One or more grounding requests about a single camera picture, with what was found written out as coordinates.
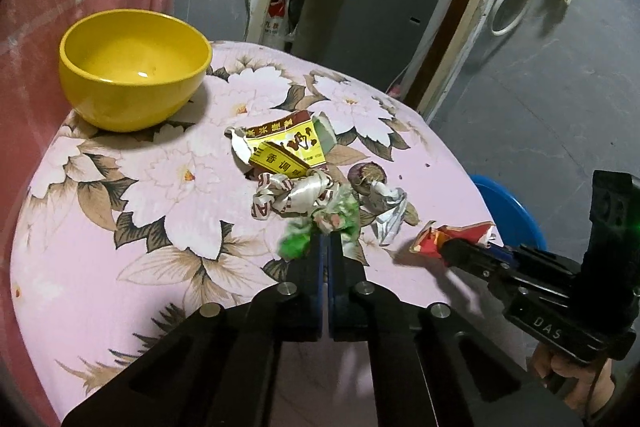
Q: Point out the green white candy wrapper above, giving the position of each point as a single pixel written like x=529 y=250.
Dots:
x=340 y=212

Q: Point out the grey appliance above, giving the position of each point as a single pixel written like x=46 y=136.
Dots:
x=360 y=17

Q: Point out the wooden door frame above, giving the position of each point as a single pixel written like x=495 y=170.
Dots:
x=452 y=47

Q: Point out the red foil wrapper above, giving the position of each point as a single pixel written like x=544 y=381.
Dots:
x=430 y=244

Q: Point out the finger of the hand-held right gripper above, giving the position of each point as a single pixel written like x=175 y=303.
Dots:
x=470 y=257
x=502 y=253

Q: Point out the pink floral table cover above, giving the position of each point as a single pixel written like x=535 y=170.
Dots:
x=175 y=207

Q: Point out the brown dried mushroom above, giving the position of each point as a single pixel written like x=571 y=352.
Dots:
x=365 y=174

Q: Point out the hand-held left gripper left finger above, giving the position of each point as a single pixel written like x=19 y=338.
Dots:
x=320 y=287

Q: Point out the white silver wrapper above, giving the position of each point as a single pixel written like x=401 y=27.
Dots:
x=305 y=189

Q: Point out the blue plastic basin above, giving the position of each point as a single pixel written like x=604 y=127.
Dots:
x=510 y=212

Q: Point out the torn red yellow packet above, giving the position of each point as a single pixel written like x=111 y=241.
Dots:
x=290 y=147

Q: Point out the red white sack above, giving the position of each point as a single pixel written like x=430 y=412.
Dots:
x=277 y=19

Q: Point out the person's right hand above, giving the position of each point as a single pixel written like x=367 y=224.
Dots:
x=565 y=379

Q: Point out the yellow bowl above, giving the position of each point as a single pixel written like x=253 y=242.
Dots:
x=135 y=67

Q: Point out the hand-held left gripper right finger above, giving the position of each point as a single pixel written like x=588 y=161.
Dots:
x=334 y=287

